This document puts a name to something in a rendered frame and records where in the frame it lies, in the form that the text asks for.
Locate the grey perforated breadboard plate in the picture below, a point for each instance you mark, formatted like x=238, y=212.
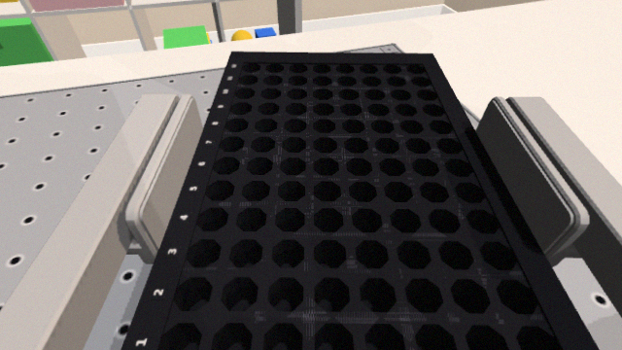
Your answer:
x=51, y=140

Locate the black well plate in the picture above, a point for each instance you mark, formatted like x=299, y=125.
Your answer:
x=351, y=167

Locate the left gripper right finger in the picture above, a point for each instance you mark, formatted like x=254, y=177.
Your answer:
x=570, y=201

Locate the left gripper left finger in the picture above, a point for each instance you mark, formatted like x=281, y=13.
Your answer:
x=123, y=208

